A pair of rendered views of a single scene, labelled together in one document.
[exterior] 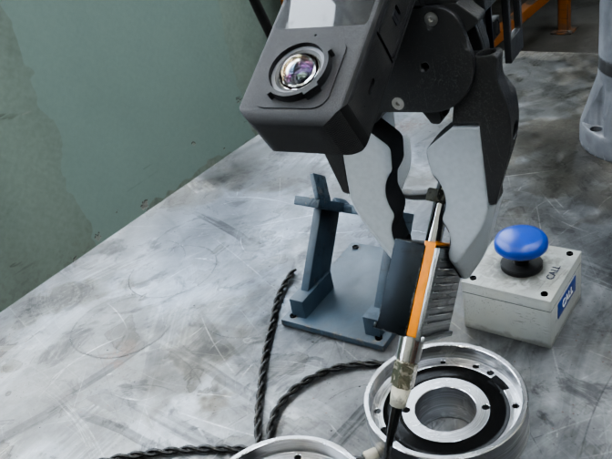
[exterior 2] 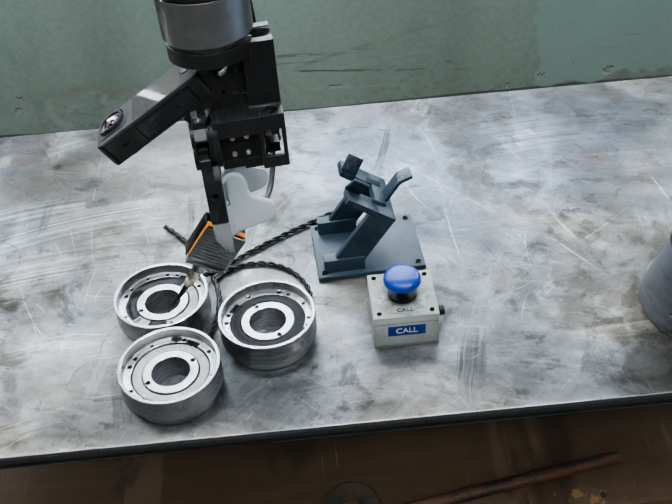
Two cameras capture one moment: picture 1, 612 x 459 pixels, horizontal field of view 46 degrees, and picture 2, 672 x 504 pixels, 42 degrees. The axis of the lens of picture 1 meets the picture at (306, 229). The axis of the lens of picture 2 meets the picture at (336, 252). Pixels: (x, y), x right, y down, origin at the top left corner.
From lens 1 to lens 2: 0.69 m
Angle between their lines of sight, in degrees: 39
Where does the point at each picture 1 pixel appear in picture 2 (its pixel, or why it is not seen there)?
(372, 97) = (126, 149)
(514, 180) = (562, 254)
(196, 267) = (333, 162)
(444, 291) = (214, 250)
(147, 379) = not seen: hidden behind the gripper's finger
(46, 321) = not seen: hidden behind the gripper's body
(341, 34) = (128, 118)
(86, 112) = not seen: outside the picture
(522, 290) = (376, 303)
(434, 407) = (280, 320)
